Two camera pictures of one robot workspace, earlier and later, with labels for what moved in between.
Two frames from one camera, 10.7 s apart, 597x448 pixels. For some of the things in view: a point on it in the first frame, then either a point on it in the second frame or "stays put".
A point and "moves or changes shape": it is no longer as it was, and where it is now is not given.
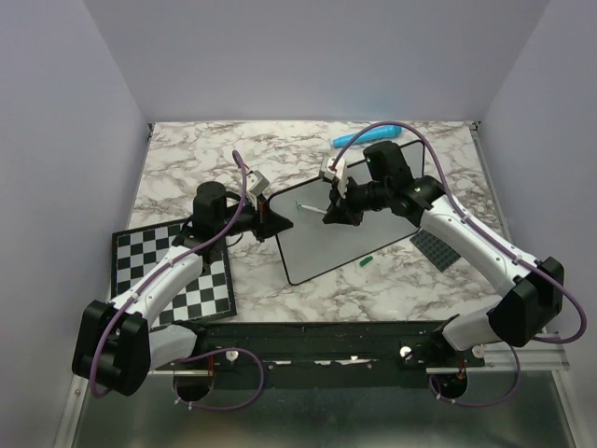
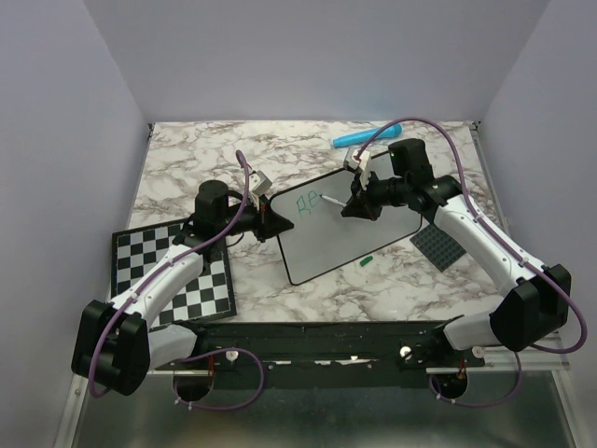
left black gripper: [267, 221] stays put
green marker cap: [366, 260] stays put
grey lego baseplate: [442, 256] stays put
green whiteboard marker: [313, 208] moves or changes shape
